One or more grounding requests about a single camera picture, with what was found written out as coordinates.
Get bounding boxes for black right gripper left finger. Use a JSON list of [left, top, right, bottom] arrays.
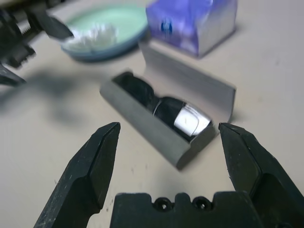
[[33, 122, 122, 228]]

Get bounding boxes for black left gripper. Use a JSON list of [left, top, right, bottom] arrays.
[[0, 0, 74, 86]]

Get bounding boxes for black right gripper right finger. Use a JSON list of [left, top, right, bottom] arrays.
[[218, 123, 304, 228]]

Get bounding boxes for white tissue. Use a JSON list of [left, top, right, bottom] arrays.
[[63, 22, 119, 52]]

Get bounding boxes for grey glasses case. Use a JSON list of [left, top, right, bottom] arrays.
[[99, 41, 237, 171]]

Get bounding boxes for black sunglasses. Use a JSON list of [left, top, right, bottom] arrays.
[[118, 73, 213, 143]]

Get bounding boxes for light green plastic plate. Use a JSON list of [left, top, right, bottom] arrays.
[[64, 6, 149, 54]]

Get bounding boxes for light blue plastic plate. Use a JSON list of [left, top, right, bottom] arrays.
[[61, 29, 152, 63]]

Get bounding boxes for purple tissue pack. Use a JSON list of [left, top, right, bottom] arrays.
[[145, 0, 238, 58]]

